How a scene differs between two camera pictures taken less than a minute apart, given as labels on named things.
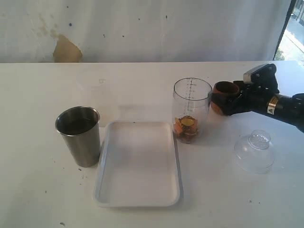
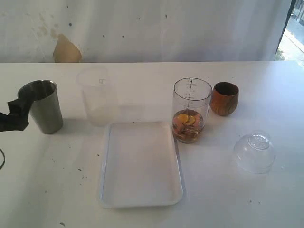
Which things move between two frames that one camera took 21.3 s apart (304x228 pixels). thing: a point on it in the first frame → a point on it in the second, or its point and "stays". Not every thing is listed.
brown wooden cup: [221, 90] stays
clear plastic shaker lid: [254, 153] stays
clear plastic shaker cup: [191, 103] stays
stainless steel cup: [80, 128] → [45, 110]
